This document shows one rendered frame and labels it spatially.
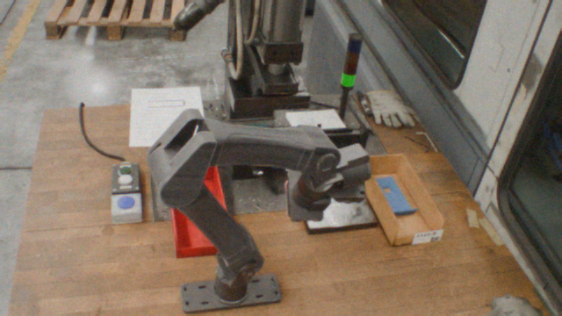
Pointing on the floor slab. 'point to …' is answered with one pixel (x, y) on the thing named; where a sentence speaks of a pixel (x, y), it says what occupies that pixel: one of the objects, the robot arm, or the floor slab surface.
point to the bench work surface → (156, 233)
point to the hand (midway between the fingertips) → (297, 207)
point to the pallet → (115, 25)
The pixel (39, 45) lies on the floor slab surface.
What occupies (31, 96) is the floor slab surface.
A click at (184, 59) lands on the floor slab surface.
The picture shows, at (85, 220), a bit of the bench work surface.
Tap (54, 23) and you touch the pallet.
